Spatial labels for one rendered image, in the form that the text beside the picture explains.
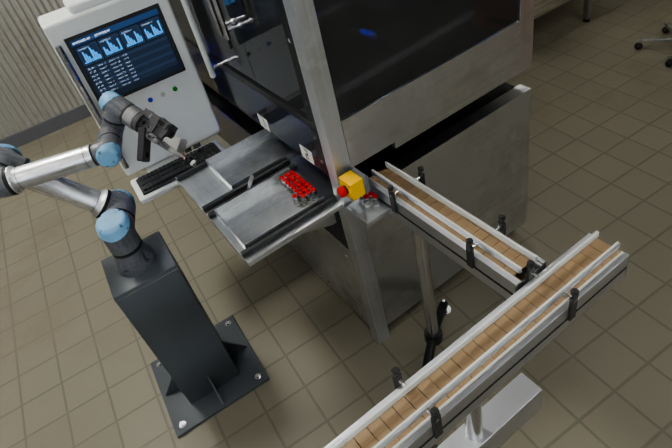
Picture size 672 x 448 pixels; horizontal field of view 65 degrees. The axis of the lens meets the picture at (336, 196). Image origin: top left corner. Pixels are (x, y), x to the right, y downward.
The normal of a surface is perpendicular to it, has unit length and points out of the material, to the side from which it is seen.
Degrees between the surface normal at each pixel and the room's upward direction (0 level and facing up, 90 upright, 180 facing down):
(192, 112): 90
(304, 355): 0
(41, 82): 90
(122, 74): 90
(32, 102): 90
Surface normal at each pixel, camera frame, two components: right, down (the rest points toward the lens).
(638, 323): -0.20, -0.75
